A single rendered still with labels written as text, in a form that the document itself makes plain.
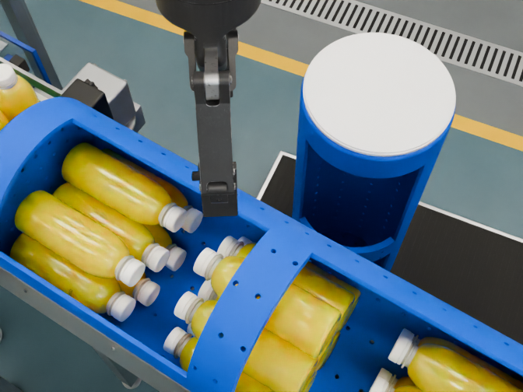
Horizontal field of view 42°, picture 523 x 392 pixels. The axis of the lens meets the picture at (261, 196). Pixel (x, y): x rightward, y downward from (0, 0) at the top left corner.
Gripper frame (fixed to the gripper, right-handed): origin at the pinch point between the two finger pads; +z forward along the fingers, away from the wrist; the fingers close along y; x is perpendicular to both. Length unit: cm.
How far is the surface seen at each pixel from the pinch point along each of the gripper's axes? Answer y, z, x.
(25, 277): -8, 40, -29
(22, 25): -81, 58, -45
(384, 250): -36, 88, 35
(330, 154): -35, 49, 19
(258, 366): 7.9, 37.9, 3.6
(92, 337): -8, 65, -25
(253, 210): -11.4, 29.9, 3.7
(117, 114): -61, 67, -24
